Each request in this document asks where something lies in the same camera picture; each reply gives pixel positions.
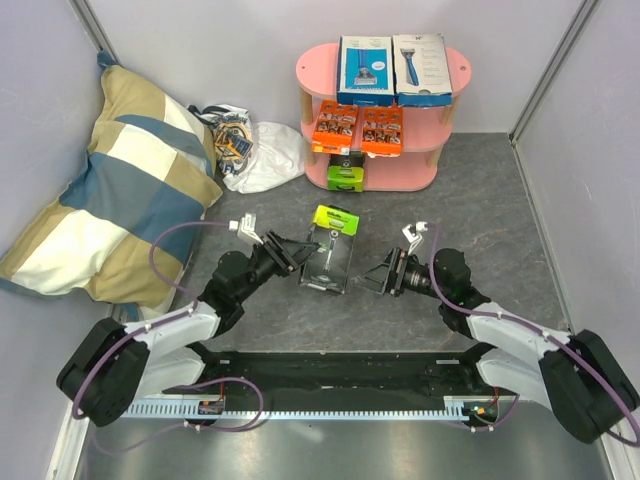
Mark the blue razor box clear front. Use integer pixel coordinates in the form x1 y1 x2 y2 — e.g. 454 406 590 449
336 36 395 107

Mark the grey cable duct rail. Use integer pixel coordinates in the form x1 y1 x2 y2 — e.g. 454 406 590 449
122 396 469 421

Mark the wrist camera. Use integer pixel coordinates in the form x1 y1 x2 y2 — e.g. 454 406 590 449
228 213 263 245
402 221 429 255

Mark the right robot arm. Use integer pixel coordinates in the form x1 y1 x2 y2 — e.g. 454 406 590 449
354 248 639 443

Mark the white blue razor box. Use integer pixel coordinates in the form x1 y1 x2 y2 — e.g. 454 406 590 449
392 34 453 108

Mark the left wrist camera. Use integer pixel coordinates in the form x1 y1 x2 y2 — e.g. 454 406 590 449
228 213 263 245

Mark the orange razor box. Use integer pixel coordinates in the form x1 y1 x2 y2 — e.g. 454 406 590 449
361 106 403 157
311 100 359 155

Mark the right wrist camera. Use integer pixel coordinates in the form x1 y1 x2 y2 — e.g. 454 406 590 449
402 221 429 255

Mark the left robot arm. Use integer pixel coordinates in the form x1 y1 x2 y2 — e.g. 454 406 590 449
56 231 320 427

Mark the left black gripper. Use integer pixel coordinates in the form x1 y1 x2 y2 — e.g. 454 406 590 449
236 229 320 303

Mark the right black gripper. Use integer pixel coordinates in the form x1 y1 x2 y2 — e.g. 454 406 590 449
349 246 448 301

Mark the green black razor pack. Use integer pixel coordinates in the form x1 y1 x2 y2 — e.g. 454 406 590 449
327 152 365 192

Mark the striped blue beige pillow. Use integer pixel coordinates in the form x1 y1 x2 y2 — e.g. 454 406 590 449
1 52 222 320

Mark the black green razor box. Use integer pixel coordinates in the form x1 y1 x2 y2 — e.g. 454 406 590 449
299 205 360 295

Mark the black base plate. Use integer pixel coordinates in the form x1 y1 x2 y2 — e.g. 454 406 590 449
160 351 521 409

